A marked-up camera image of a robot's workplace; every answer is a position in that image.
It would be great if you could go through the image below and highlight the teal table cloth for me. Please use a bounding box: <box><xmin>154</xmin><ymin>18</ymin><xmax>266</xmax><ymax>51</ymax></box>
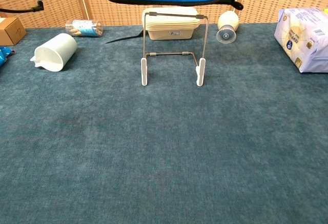
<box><xmin>0</xmin><ymin>23</ymin><xmax>328</xmax><ymax>224</ymax></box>

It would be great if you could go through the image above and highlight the beige lidded lunch box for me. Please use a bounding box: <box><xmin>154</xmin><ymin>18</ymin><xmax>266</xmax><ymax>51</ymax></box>
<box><xmin>142</xmin><ymin>6</ymin><xmax>201</xmax><ymax>41</ymax></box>

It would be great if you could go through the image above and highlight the cream squeeze sauce bottle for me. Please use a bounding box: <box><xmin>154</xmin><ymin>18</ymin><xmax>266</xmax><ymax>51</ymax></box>
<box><xmin>216</xmin><ymin>10</ymin><xmax>240</xmax><ymax>44</ymax></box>

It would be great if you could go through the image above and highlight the pale blue plastic mug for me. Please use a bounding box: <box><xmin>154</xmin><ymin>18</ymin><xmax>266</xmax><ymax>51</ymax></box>
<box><xmin>30</xmin><ymin>33</ymin><xmax>78</xmax><ymax>72</ymax></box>

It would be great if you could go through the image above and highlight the white purple tissue pack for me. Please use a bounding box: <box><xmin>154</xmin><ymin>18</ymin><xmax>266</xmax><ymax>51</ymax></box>
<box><xmin>273</xmin><ymin>7</ymin><xmax>328</xmax><ymax>73</ymax></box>

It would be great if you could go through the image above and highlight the blue snack bag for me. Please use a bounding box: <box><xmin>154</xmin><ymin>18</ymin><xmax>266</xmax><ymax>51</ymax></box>
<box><xmin>0</xmin><ymin>46</ymin><xmax>14</xmax><ymax>67</ymax></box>

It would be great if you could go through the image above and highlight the brown cardboard box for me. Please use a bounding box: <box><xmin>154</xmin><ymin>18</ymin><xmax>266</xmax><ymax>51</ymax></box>
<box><xmin>0</xmin><ymin>16</ymin><xmax>27</xmax><ymax>47</ymax></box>

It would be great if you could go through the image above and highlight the metal wire rack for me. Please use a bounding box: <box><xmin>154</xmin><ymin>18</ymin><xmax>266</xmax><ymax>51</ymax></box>
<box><xmin>140</xmin><ymin>11</ymin><xmax>210</xmax><ymax>87</ymax></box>

